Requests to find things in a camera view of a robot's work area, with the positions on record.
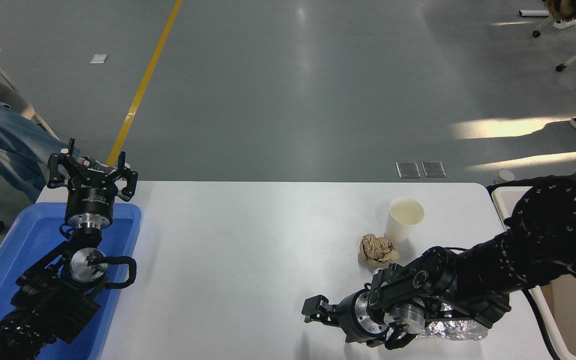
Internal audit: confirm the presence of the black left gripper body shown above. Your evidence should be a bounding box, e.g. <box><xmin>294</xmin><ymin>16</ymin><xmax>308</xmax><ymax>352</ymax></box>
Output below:
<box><xmin>64</xmin><ymin>166</ymin><xmax>119</xmax><ymax>218</ymax></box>

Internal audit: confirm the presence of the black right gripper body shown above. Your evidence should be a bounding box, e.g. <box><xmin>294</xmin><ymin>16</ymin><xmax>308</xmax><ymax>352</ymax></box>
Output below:
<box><xmin>337</xmin><ymin>290</ymin><xmax>370</xmax><ymax>345</ymax></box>

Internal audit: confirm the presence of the white paper cup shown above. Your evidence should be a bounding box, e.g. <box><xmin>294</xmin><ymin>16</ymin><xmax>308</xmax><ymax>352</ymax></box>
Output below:
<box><xmin>384</xmin><ymin>196</ymin><xmax>425</xmax><ymax>245</ymax></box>

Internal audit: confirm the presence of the crumpled tan paper ball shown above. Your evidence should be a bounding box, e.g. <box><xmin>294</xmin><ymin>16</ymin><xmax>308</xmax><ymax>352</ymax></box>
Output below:
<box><xmin>358</xmin><ymin>233</ymin><xmax>400</xmax><ymax>267</ymax></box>

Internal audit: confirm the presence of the blue plastic tray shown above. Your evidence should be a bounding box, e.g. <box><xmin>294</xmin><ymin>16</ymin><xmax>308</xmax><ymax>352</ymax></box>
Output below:
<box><xmin>0</xmin><ymin>201</ymin><xmax>142</xmax><ymax>360</ymax></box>

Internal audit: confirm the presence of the grey folding chair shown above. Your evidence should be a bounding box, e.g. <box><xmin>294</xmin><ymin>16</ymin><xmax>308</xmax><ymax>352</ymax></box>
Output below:
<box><xmin>0</xmin><ymin>42</ymin><xmax>61</xmax><ymax>142</ymax></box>

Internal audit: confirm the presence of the silver foil tray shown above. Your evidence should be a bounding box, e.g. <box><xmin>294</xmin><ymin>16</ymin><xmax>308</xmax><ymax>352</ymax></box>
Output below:
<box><xmin>414</xmin><ymin>299</ymin><xmax>490</xmax><ymax>342</ymax></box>

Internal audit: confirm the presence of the metal floor plate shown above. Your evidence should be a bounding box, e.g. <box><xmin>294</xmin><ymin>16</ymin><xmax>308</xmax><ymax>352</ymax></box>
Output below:
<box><xmin>421</xmin><ymin>160</ymin><xmax>447</xmax><ymax>179</ymax></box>
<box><xmin>396</xmin><ymin>161</ymin><xmax>422</xmax><ymax>179</ymax></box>

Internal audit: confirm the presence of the large pale bin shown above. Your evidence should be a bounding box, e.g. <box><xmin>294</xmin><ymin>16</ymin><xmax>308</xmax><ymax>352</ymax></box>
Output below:
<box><xmin>490</xmin><ymin>186</ymin><xmax>576</xmax><ymax>360</ymax></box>

